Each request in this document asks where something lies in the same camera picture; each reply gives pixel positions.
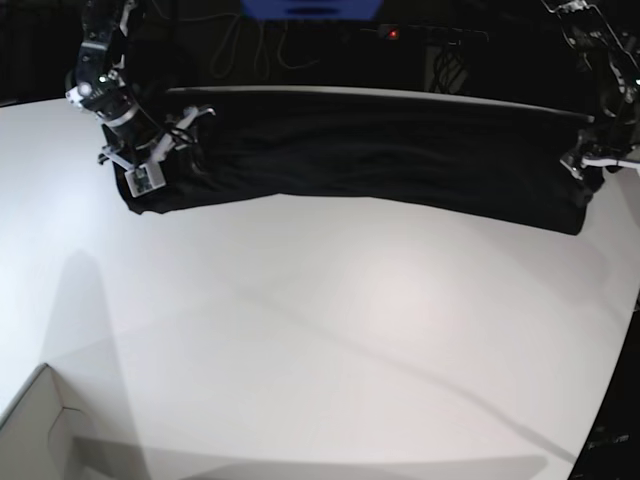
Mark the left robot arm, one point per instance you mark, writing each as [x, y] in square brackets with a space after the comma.
[611, 142]

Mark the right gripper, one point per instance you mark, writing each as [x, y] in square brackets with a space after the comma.
[135, 137]

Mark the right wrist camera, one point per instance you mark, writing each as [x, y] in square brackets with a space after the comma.
[145, 178]

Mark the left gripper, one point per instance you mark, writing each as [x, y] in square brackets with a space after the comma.
[591, 156]

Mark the black t-shirt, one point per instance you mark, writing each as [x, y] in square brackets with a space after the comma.
[490, 159]

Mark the blue box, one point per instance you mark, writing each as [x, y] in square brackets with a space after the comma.
[312, 9]

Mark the white cardboard box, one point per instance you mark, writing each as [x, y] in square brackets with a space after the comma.
[43, 438]

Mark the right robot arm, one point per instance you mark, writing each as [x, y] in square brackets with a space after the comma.
[99, 85]

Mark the black power strip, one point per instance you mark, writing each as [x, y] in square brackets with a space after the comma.
[430, 33]

